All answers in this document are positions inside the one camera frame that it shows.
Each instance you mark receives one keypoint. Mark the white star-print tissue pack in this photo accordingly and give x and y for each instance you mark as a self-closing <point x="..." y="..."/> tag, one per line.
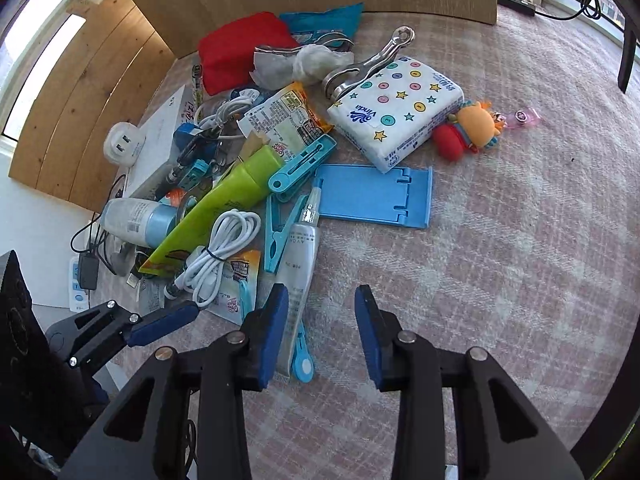
<point x="395" y="110"/>

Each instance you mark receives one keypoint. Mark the wooden board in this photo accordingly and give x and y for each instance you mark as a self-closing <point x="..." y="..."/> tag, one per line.
<point x="90" y="110"/>

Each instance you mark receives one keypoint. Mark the translucent white tube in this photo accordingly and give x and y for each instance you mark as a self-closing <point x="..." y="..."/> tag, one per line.
<point x="300" y="250"/>

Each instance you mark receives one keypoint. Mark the crumpled white wrap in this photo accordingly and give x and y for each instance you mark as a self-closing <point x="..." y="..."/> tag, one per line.
<point x="310" y="62"/>

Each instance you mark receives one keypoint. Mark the green tube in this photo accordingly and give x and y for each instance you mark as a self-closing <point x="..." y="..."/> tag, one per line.
<point x="215" y="200"/>

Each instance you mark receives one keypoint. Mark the small green stick packet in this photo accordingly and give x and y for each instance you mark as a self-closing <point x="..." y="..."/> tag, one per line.
<point x="197" y="85"/>

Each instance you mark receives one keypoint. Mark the white and blue bottle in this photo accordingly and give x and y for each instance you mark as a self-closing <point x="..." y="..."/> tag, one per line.
<point x="130" y="220"/>

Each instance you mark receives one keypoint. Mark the black power strip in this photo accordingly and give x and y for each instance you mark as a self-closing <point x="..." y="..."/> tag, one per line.
<point x="515" y="2"/>

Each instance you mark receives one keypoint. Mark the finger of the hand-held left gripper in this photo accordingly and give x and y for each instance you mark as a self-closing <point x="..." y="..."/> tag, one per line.
<point x="165" y="321"/>

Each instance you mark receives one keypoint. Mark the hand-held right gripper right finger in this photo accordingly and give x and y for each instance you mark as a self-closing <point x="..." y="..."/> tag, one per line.
<point x="370" y="340"/>

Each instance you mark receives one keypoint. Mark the blue phone stand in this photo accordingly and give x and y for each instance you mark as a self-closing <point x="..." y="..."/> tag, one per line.
<point x="365" y="195"/>

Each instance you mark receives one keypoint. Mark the small orange snack packet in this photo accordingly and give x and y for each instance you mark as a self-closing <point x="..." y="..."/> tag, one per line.
<point x="245" y="270"/>

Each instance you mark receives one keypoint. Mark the large metal clip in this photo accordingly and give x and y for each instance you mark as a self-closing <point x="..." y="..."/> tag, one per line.
<point x="330" y="40"/>
<point x="385" y="55"/>

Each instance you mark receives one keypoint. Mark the small teal box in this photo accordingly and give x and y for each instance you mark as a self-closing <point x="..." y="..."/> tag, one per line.
<point x="197" y="170"/>

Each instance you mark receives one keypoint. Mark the white power strip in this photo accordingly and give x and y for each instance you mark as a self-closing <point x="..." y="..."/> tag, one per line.
<point x="75" y="300"/>

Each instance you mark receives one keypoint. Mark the teal plastic clothespin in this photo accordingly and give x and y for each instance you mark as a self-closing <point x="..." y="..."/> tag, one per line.
<point x="300" y="165"/>

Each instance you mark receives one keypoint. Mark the red cloth pouch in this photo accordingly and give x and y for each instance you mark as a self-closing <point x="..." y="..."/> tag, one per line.
<point x="240" y="45"/>

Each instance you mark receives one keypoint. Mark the black power adapter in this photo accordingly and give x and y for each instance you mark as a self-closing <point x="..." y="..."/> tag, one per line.
<point x="87" y="272"/>

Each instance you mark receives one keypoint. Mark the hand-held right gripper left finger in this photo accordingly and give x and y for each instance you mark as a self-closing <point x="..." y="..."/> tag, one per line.
<point x="272" y="340"/>

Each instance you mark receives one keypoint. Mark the blue foil packet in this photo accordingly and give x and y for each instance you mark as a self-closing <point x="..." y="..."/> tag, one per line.
<point x="325" y="22"/>

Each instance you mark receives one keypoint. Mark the white charger plug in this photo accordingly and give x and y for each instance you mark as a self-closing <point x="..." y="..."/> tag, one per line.
<point x="122" y="142"/>

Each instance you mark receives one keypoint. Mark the blue plastic clothespin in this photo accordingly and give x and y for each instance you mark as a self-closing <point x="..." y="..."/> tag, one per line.
<point x="302" y="360"/>
<point x="275" y="240"/>

